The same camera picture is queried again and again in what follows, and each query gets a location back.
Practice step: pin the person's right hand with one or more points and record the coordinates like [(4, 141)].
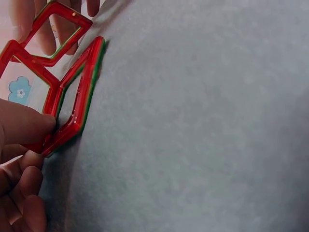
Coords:
[(24, 17)]

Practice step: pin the red square magnetic tile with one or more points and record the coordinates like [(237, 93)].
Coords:
[(41, 71), (83, 24), (84, 79)]

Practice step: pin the person's left fingers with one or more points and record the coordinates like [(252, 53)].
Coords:
[(30, 200)]

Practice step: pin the person's right fingers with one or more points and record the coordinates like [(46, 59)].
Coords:
[(24, 17)]

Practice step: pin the person's left thumb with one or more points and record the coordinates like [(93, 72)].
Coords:
[(26, 123)]

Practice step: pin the person's left hand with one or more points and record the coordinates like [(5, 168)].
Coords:
[(14, 174)]

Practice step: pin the green square magnetic tile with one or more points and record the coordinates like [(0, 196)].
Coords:
[(94, 79)]

